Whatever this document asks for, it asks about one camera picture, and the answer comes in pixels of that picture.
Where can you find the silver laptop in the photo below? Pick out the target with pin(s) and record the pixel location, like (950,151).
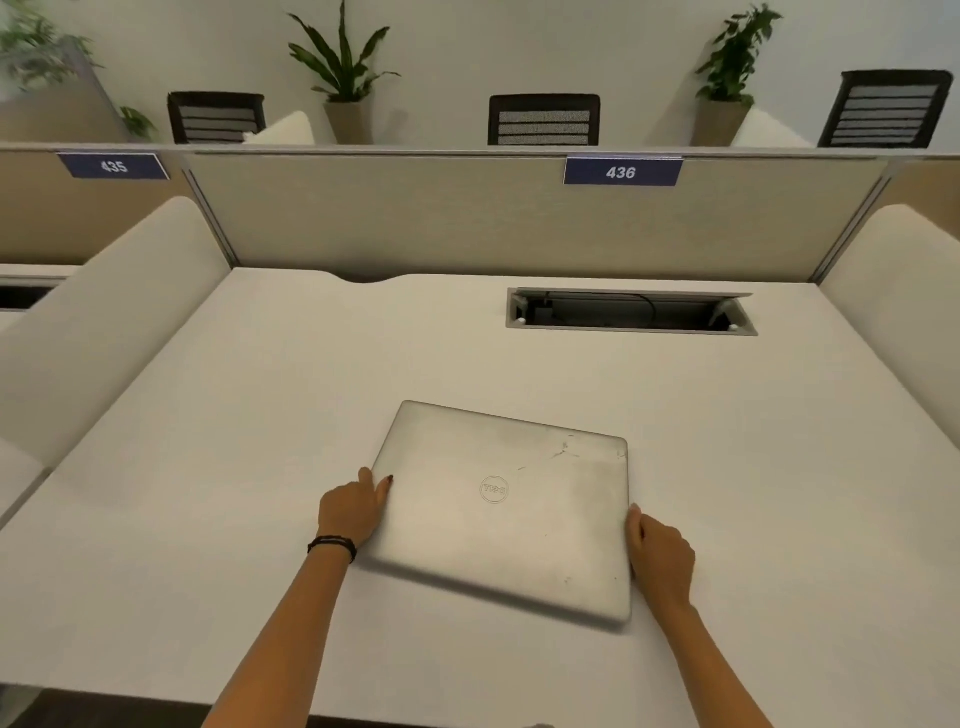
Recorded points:
(502,510)

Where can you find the blue number sign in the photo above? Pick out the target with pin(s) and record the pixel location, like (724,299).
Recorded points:
(622,172)
(112,166)

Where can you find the person's left forearm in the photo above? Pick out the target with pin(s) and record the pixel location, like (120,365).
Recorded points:
(274,645)

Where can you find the person's right thumb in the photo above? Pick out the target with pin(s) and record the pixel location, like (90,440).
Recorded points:
(634,525)

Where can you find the person's left thumb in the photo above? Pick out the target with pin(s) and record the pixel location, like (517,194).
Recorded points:
(384,489)

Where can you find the white side divider panel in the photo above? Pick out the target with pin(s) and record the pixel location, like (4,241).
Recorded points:
(896,300)
(105,330)

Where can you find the black mesh office chair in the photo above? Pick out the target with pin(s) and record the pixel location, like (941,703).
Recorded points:
(883,109)
(544,120)
(216,117)

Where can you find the person's right forearm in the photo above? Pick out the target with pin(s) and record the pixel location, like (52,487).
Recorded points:
(709,667)

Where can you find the blurred green potted plant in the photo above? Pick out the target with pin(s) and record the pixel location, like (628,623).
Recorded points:
(45,52)

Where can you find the beige desk partition panel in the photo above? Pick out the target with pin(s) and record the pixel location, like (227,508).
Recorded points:
(517,214)

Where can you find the broad-leaf potted plant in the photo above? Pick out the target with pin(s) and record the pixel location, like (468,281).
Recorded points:
(345,71)

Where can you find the person's right hand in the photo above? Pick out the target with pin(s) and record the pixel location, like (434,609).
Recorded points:
(660,551)

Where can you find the small-leaf potted plant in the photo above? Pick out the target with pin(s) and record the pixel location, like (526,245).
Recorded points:
(731,75)

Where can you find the black wrist band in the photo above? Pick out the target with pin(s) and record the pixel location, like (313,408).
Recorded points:
(334,544)

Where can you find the person's left hand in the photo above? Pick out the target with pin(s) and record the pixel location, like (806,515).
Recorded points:
(349,511)

